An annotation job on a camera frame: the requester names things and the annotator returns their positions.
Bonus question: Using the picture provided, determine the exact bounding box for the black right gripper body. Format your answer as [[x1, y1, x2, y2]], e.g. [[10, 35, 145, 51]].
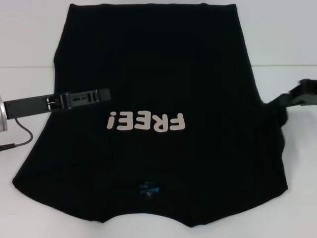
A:
[[298, 78, 317, 107]]

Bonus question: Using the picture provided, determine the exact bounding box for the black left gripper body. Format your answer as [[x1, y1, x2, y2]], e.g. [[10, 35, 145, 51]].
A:
[[4, 93, 63, 120]]

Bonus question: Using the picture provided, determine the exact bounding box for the black t-shirt with FREE print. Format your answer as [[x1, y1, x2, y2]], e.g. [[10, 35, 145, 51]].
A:
[[12, 2, 292, 222]]

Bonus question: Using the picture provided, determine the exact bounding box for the grey left arm cable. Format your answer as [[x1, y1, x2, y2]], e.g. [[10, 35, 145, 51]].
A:
[[0, 118, 34, 151]]

